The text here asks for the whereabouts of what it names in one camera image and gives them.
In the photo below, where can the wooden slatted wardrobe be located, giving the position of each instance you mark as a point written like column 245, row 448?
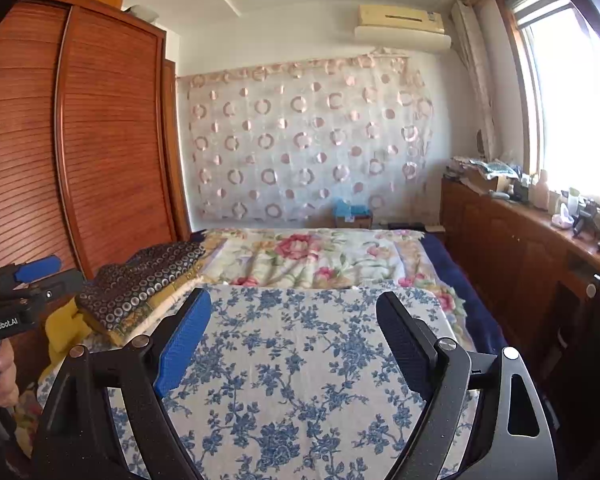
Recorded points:
column 110, row 135

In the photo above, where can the white plastic bottle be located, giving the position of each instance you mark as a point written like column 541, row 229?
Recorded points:
column 541, row 190

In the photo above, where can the black flat device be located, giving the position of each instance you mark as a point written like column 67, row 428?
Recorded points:
column 405, row 225

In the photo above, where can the pile of clutter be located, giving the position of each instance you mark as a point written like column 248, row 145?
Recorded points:
column 485, row 172

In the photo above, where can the pale box on wardrobe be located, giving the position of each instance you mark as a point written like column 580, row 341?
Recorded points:
column 140, row 11

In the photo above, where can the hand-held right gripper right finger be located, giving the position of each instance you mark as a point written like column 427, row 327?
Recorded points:
column 405, row 345

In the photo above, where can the sheer circle-patterned curtain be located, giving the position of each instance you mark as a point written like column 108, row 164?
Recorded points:
column 305, row 145

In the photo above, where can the small white container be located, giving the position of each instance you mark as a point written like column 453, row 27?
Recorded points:
column 561, row 221

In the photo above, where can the cream wall air conditioner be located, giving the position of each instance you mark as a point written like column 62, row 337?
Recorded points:
column 400, row 15

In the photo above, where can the blue floral white cloth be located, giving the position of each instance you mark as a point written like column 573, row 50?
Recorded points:
column 300, row 360

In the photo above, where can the long low wooden cabinet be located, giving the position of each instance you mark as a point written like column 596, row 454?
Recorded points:
column 510, row 260

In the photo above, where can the cardboard box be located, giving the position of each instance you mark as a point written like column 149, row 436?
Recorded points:
column 355, row 221

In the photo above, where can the pink floral blanket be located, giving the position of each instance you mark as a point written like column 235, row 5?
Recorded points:
column 305, row 255

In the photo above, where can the yellow cloth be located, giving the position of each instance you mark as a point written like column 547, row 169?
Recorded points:
column 67, row 330

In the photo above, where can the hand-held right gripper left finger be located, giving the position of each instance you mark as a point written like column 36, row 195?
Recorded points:
column 182, row 345

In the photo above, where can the black mini tripods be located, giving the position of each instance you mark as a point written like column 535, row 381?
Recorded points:
column 597, row 222

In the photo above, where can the cream bundled window curtain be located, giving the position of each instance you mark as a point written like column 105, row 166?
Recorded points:
column 475, row 75

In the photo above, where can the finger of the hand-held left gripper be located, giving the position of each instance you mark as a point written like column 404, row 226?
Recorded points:
column 40, row 266
column 60, row 282

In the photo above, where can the wooden framed window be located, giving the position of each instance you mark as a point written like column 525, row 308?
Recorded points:
column 575, row 95

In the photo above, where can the navy circle-patterned garment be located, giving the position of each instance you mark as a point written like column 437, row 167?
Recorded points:
column 135, row 285

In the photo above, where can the golden brocade pillow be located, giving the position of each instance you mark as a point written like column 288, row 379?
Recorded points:
column 145, row 317

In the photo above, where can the blue packet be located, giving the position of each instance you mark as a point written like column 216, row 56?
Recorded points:
column 351, row 207

